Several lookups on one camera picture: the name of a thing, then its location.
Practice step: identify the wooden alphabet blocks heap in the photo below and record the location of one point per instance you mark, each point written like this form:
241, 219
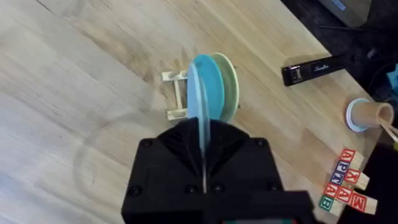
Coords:
345, 183

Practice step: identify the pale blue plate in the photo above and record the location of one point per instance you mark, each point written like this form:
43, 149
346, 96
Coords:
195, 99

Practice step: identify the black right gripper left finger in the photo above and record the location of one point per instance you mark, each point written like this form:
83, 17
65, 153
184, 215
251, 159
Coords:
164, 168

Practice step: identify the blue object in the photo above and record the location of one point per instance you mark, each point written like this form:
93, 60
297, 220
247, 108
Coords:
394, 82

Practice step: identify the black stapler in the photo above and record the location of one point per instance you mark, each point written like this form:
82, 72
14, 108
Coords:
314, 70

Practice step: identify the pale green plate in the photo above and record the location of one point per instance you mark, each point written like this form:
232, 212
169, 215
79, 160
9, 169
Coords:
230, 90

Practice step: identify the small cream peg rack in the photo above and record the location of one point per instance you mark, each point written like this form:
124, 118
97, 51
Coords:
177, 93

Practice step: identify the wooden sticks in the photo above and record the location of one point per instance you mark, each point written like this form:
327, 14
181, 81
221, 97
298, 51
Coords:
391, 130

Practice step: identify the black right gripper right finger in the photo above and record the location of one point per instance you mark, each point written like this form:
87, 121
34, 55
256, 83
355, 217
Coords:
239, 165

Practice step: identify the teal blue plate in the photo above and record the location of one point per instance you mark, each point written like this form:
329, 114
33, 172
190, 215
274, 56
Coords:
213, 87

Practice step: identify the grey box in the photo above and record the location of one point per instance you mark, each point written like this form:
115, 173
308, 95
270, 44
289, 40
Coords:
348, 11

